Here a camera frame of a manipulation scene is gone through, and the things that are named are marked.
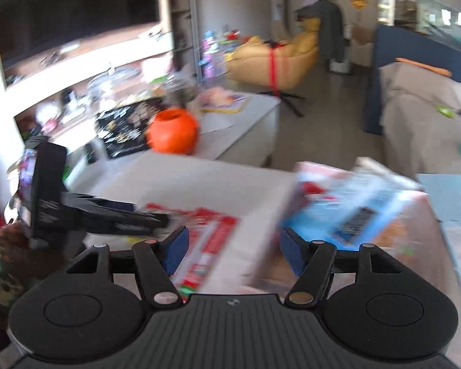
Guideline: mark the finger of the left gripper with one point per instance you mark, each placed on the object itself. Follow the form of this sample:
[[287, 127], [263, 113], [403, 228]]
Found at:
[[100, 216]]

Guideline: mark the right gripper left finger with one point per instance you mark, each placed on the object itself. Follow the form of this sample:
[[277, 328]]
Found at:
[[156, 262]]

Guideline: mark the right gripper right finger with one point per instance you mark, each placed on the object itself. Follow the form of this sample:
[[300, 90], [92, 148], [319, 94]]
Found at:
[[312, 262]]

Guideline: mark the red green striped snack packet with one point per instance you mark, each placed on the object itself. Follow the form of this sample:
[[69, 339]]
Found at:
[[209, 231]]

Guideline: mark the blue white snack bag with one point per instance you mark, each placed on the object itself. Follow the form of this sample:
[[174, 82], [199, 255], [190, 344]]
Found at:
[[354, 210]]

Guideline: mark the white woven table cloth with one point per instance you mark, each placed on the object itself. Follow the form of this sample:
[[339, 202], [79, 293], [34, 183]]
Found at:
[[258, 197]]

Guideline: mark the black box with white print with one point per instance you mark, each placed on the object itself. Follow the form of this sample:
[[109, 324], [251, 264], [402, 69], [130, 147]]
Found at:
[[123, 130]]

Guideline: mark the pink gift box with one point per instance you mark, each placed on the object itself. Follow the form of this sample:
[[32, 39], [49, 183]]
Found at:
[[414, 238]]

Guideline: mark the orange pumpkin bucket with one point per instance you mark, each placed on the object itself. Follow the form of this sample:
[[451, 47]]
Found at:
[[173, 131]]

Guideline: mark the large glass jar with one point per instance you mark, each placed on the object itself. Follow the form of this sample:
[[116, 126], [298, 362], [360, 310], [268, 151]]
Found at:
[[107, 90]]

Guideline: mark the white low side table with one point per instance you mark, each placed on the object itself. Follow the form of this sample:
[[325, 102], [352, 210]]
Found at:
[[246, 138]]

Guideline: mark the pink plush toy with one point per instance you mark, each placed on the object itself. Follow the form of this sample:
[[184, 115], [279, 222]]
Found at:
[[216, 97]]

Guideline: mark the beige sofa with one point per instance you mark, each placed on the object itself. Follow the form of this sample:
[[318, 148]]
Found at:
[[418, 139]]

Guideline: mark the yellow armchair with red ribbon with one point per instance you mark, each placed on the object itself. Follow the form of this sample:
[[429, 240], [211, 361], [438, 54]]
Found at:
[[281, 67]]

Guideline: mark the black television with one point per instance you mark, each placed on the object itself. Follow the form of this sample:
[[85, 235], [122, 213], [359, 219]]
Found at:
[[30, 27]]

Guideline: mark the small green toy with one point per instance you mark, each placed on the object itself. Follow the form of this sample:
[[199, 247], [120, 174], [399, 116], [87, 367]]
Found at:
[[446, 112]]

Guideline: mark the dark coat on stand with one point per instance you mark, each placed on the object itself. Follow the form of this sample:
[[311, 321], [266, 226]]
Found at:
[[331, 28]]

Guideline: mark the dark blue cabinet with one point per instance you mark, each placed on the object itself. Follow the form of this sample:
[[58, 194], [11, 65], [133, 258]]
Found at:
[[391, 43]]

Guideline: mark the orange bolster pillow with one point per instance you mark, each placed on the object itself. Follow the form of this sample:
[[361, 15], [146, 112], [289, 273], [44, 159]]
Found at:
[[441, 71]]

